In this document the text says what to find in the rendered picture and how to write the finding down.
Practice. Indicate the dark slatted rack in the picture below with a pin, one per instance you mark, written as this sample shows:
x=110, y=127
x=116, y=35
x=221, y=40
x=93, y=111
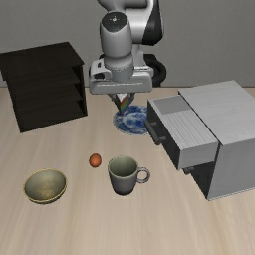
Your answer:
x=43, y=89

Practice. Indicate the grey cabinet drawer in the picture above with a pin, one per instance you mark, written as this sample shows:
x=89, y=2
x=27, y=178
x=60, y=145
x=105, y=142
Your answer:
x=187, y=131

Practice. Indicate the rainbow cake wedge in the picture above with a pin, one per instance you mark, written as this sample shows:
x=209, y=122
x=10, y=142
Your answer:
x=124, y=103

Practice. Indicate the grey-green mug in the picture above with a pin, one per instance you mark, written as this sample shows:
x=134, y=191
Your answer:
x=122, y=177

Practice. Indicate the blue and white plate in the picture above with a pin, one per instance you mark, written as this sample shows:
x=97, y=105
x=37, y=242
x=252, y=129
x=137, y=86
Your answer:
x=133, y=121

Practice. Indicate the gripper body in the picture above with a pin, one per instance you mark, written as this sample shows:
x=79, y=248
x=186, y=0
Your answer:
x=99, y=84

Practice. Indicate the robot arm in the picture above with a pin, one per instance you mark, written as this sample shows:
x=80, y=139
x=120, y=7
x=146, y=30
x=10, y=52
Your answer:
x=116, y=43

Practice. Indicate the grey cabinet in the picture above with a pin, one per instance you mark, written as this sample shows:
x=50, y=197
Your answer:
x=232, y=116

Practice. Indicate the small orange fruit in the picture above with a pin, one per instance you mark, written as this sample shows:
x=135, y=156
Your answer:
x=95, y=160

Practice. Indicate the olive green bowl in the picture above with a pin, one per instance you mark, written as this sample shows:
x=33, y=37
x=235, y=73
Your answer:
x=45, y=186

